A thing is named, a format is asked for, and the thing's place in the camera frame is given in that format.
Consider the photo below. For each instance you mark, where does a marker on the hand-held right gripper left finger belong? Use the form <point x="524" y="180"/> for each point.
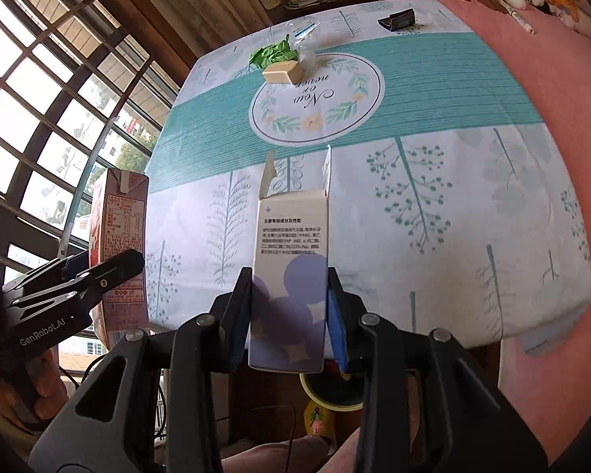
<point x="239" y="325"/>

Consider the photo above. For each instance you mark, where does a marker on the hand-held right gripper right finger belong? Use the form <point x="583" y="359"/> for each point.
<point x="337" y="325"/>

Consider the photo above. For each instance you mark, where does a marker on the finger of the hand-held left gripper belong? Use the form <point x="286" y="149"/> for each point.
<point x="54" y="271"/>
<point x="108" y="276"/>

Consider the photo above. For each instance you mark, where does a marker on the strawberry milk carton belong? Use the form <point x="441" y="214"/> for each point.
<point x="123" y="217"/>

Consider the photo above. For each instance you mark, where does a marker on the white purple small box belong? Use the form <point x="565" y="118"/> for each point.
<point x="290" y="256"/>

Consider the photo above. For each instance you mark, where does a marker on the person's left hand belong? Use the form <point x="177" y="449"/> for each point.
<point x="51" y="384"/>

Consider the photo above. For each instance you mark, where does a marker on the dark wooden table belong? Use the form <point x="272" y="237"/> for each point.
<point x="266" y="389"/>

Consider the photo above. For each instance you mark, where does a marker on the person's leg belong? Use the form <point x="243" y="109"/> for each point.
<point x="285" y="453"/>

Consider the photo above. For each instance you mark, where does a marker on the window with metal grille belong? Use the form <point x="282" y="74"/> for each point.
<point x="29" y="83"/>

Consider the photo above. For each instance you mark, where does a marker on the leaf printed blanket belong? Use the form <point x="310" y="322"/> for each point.
<point x="423" y="108"/>

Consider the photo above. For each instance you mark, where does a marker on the green crumpled paper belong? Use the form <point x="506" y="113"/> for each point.
<point x="271" y="54"/>

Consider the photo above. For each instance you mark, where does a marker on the beige curtain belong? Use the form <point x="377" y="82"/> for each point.
<point x="212" y="10"/>

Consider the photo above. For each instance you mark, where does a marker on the clear plastic bottle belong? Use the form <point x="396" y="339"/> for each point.
<point x="305" y="29"/>

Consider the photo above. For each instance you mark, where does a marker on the small black box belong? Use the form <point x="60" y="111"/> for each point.
<point x="396" y="20"/>

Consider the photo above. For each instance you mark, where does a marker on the dark wooden nightstand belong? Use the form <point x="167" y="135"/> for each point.
<point x="295" y="16"/>

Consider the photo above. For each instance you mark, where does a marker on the pink bedsheet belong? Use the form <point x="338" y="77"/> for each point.
<point x="546" y="83"/>

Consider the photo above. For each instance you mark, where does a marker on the white pen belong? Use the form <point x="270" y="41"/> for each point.
<point x="519" y="19"/>

